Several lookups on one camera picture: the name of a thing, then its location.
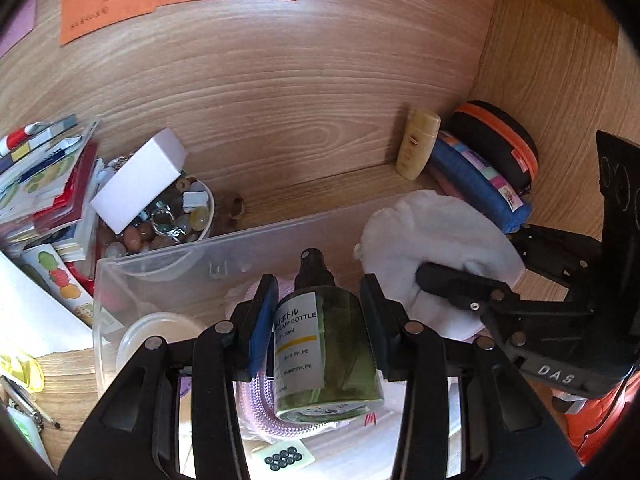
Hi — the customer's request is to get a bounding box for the pink sticky note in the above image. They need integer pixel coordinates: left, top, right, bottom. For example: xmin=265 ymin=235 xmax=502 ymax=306
xmin=0 ymin=0 xmax=37 ymax=58

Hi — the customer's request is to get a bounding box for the white cloth pouch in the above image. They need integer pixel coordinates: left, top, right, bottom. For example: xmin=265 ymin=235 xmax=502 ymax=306
xmin=355 ymin=191 xmax=525 ymax=341

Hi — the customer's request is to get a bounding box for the white paper stand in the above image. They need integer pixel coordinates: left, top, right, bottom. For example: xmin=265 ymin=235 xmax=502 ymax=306
xmin=0 ymin=254 xmax=92 ymax=358

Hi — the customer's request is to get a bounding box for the cream lidded tub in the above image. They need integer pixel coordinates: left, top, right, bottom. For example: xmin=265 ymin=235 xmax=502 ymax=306
xmin=116 ymin=312 xmax=206 ymax=373

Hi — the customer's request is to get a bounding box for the yellow small bottle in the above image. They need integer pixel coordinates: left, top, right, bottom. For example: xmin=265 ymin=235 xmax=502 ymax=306
xmin=396 ymin=108 xmax=442 ymax=181

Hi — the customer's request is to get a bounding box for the dark green spray bottle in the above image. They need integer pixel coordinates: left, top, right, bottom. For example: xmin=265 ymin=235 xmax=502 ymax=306
xmin=273 ymin=248 xmax=383 ymax=422

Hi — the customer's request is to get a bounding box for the clear plastic storage bin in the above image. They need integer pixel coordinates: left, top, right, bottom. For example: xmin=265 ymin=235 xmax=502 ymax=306
xmin=92 ymin=194 xmax=467 ymax=480

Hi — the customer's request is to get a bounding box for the green orange white tube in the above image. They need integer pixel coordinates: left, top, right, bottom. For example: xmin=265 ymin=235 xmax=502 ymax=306
xmin=6 ymin=406 xmax=53 ymax=468

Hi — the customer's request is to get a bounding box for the white rectangular eraser box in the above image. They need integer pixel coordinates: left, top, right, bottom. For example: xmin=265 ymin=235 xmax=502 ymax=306
xmin=91 ymin=128 xmax=186 ymax=234

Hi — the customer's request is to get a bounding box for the metal pen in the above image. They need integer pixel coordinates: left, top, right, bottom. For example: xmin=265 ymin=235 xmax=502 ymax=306
xmin=1 ymin=375 xmax=61 ymax=430

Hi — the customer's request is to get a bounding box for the bowl of beads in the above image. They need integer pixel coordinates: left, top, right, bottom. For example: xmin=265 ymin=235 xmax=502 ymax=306
xmin=96 ymin=171 xmax=217 ymax=283

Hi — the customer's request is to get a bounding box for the yellow green tall bottle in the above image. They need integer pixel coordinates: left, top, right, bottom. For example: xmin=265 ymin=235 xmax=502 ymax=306
xmin=0 ymin=352 xmax=44 ymax=393

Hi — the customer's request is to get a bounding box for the blue fabric pouch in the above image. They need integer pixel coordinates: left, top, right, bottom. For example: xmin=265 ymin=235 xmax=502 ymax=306
xmin=428 ymin=131 xmax=532 ymax=233

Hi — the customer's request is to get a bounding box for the black orange round case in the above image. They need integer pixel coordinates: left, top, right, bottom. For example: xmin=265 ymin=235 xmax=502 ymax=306
xmin=444 ymin=100 xmax=539 ymax=195

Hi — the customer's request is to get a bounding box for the stack of booklets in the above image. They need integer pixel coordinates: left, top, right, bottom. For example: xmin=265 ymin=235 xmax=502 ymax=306
xmin=1 ymin=118 xmax=101 ymax=249

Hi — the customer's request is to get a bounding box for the fruit sticker sheet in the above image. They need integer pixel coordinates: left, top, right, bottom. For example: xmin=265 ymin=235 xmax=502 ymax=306
xmin=21 ymin=244 xmax=93 ymax=327

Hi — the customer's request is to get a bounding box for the green flower square tile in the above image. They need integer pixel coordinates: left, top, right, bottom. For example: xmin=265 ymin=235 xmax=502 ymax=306
xmin=250 ymin=440 xmax=316 ymax=474

